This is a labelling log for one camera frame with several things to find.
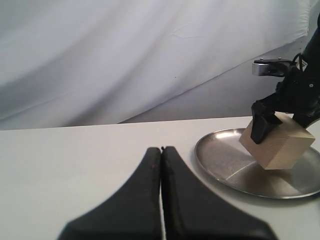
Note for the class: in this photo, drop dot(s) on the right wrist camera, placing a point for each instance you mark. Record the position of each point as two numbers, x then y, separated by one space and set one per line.
271 67

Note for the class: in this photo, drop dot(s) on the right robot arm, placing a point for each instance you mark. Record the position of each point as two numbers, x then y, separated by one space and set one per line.
310 56

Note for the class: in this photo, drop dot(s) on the light wooden cube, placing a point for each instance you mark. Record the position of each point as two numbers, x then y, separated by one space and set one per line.
282 148

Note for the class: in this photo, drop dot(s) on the white backdrop sheet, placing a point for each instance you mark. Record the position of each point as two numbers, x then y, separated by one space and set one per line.
92 62

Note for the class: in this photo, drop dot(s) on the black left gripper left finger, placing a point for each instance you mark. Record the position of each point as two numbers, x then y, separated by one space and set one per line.
131 213

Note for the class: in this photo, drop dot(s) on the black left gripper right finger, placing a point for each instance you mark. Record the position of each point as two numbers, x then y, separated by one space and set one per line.
194 212

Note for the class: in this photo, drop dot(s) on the round steel plate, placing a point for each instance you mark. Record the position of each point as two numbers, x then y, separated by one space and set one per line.
225 160

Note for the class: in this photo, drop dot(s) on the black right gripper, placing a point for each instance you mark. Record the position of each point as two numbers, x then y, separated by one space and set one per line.
298 93

